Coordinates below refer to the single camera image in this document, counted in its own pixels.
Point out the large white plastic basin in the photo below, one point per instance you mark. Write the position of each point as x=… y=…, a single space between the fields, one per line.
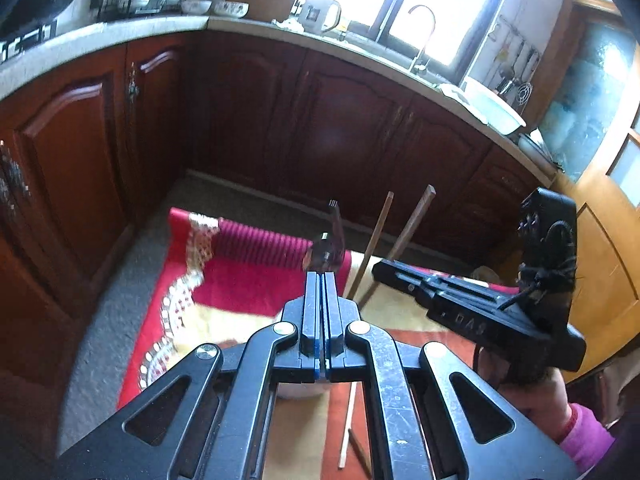
x=492 y=107

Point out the gas stove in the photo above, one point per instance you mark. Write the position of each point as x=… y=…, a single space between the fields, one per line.
x=25 y=42

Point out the white utensil holder jar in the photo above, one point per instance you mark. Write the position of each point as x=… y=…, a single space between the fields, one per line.
x=300 y=390

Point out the yellow wooden glass door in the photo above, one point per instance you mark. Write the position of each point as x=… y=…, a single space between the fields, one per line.
x=595 y=220

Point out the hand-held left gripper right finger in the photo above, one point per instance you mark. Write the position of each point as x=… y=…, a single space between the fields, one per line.
x=331 y=310

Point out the dark wooden kitchen cabinets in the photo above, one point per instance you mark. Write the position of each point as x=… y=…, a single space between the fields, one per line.
x=250 y=110

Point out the curved metal faucet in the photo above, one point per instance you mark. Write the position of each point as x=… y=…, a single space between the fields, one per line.
x=416 y=66

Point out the brown wooden chopstick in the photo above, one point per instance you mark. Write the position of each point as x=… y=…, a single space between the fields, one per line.
x=375 y=235
x=412 y=225
x=360 y=452

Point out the printed patchwork blanket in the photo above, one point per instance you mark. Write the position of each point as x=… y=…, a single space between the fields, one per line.
x=240 y=270

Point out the person's right hand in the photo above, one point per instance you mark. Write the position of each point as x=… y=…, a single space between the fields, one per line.
x=540 y=400

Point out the person's right forearm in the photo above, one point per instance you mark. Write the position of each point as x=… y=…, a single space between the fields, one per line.
x=587 y=440

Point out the hanging kitchen utensils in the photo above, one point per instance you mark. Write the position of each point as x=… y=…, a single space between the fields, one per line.
x=522 y=92

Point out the small metal fork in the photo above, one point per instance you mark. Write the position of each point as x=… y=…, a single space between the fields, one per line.
x=322 y=250

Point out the plain white bowl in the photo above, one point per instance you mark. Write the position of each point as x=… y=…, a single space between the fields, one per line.
x=195 y=6

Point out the white electric kettle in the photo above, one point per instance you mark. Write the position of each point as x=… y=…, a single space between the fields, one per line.
x=317 y=15

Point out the pale wooden chopstick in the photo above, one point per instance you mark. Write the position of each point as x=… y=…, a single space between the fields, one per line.
x=346 y=425

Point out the patterned white bowl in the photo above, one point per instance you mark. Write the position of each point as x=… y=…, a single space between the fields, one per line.
x=231 y=8

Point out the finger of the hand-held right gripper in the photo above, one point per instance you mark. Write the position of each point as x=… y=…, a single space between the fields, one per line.
x=400 y=275

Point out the kitchen window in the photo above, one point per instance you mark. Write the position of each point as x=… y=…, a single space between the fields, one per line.
x=450 y=0

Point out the white cloth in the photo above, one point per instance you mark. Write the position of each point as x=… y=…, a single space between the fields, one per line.
x=290 y=24

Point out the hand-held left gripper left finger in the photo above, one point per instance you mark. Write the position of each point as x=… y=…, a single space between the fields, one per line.
x=312 y=310

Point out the speckled stone countertop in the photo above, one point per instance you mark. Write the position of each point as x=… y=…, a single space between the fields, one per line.
x=100 y=35

